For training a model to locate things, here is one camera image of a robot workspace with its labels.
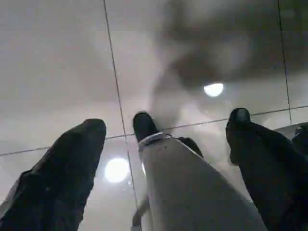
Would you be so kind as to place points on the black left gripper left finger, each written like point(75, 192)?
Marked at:
point(53, 192)

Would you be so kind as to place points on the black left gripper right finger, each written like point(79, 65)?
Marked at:
point(274, 183)

